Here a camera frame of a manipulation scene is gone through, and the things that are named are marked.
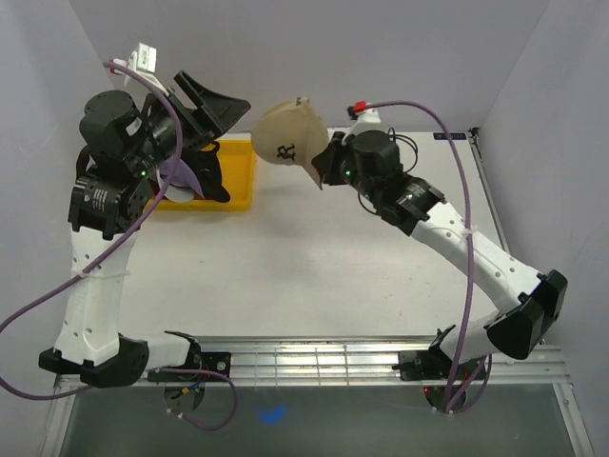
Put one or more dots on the yellow plastic bin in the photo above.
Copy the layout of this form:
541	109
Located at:
238	163

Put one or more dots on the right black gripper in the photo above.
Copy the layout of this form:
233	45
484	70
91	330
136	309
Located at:
324	164

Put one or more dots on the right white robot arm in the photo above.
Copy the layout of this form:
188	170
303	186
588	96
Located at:
527	302

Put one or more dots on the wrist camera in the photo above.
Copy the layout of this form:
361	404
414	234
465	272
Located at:
363	117
143	59

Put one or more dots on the beige baseball cap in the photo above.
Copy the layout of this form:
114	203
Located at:
291	134

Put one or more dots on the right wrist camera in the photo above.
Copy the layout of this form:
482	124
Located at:
363	117

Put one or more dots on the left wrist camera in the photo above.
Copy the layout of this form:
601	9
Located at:
143	59

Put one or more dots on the purple baseball cap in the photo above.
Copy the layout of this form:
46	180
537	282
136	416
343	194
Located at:
184	186

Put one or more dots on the aluminium rail frame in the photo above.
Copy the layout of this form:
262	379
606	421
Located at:
325	362

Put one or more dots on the black baseball cap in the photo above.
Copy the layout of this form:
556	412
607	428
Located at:
208	173

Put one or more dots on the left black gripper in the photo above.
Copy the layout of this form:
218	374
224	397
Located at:
214	115

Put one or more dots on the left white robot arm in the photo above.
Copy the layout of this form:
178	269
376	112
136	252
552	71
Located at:
125	144

